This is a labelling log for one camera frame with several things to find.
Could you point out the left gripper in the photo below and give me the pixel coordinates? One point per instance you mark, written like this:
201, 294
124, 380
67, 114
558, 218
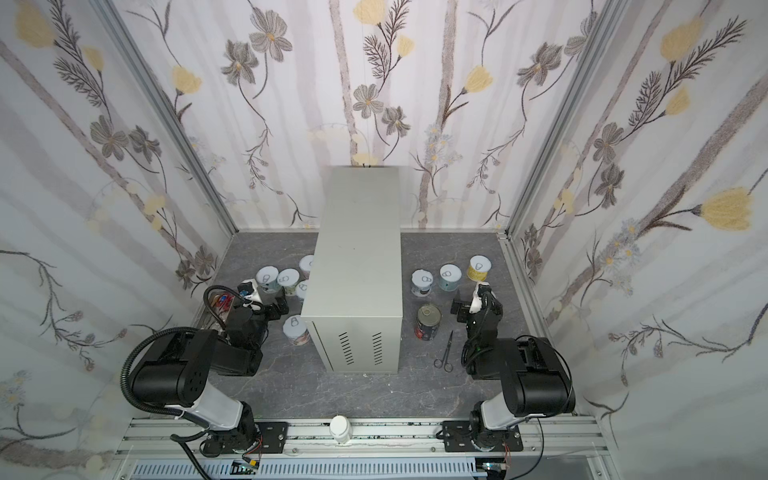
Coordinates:
271, 305

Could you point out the pink label can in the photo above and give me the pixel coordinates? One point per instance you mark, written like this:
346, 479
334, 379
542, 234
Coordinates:
296, 331

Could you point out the dark blue tomato can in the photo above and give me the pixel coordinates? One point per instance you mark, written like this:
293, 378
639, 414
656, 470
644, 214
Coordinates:
427, 322

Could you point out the teal label can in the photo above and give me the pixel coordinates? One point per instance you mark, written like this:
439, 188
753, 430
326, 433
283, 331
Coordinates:
450, 276
267, 279

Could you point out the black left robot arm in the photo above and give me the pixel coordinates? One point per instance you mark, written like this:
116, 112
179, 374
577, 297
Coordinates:
168, 372

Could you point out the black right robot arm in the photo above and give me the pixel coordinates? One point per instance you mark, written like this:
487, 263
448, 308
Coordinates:
535, 383

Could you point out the green label can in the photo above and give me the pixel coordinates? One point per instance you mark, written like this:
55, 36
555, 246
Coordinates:
288, 279

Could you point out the white lid can front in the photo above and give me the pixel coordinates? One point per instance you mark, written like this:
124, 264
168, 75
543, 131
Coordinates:
302, 289

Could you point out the yellow label can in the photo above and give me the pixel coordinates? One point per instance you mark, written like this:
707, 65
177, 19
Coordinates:
479, 268

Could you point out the white can right of cabinet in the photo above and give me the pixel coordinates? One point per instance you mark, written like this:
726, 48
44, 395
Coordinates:
421, 282

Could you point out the pink can near cabinet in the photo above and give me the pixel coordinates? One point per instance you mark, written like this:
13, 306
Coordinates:
305, 265

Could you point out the metal scissors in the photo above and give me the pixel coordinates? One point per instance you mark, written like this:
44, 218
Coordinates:
443, 362

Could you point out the grey metal cabinet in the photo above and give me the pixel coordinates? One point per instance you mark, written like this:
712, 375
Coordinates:
354, 305

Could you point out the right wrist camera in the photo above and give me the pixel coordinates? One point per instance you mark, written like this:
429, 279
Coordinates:
482, 297

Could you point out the white knob on rail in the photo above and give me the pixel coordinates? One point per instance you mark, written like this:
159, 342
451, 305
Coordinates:
340, 429

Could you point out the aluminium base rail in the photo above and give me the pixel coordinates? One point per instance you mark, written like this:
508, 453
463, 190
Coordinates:
566, 447

